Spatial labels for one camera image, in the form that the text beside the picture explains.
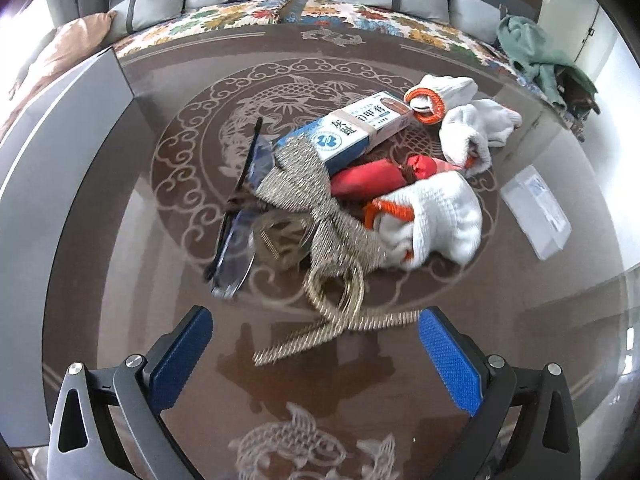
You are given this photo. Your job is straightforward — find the blue white medicine box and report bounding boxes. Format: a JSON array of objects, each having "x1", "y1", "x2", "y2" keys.
[{"x1": 277, "y1": 91, "x2": 418, "y2": 177}]

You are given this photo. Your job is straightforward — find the green cloth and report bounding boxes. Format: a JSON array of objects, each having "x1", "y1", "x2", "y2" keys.
[{"x1": 496, "y1": 15, "x2": 598, "y2": 111}]

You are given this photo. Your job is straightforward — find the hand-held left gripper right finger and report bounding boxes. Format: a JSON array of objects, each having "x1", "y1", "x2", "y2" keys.
[{"x1": 417, "y1": 306, "x2": 582, "y2": 480}]

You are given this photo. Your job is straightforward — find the clear plastic case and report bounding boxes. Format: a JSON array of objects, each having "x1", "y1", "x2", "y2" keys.
[{"x1": 500, "y1": 166, "x2": 572, "y2": 261}]

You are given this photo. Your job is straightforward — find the red fabric roll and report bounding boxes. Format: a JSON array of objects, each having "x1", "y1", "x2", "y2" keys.
[{"x1": 330, "y1": 154, "x2": 468, "y2": 200}]

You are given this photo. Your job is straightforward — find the grey cardboard box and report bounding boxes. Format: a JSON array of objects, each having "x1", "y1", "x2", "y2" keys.
[{"x1": 0, "y1": 45, "x2": 158, "y2": 448}]

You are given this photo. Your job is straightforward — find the white glove orange cuff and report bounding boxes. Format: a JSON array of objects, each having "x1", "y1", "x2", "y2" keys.
[
  {"x1": 404, "y1": 74, "x2": 479, "y2": 126},
  {"x1": 439, "y1": 100, "x2": 523, "y2": 177},
  {"x1": 364, "y1": 171, "x2": 483, "y2": 268}
]

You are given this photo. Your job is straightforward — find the dark brown bag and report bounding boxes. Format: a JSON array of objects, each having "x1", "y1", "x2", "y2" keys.
[{"x1": 555, "y1": 65, "x2": 601, "y2": 116}]

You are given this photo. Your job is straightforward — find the white door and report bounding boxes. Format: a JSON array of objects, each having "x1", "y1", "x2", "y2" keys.
[{"x1": 542, "y1": 0, "x2": 618, "y2": 76}]

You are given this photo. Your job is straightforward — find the dark blue safety glasses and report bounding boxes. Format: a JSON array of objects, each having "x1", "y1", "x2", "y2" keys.
[{"x1": 202, "y1": 117, "x2": 281, "y2": 301}]

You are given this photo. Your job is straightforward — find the floral sofa blanket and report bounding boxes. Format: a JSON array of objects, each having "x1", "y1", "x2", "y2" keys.
[
  {"x1": 112, "y1": 0, "x2": 296, "y2": 58},
  {"x1": 280, "y1": 0, "x2": 586, "y2": 136}
]

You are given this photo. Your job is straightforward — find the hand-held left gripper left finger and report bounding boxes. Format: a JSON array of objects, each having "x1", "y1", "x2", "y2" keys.
[{"x1": 47, "y1": 305, "x2": 215, "y2": 480}]

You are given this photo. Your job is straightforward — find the silver sequin bow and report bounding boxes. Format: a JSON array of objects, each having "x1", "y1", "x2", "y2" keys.
[{"x1": 252, "y1": 137, "x2": 421, "y2": 366}]

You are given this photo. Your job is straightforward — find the beige pink cloth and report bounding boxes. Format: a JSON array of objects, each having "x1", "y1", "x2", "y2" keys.
[{"x1": 7, "y1": 10, "x2": 118, "y2": 131}]

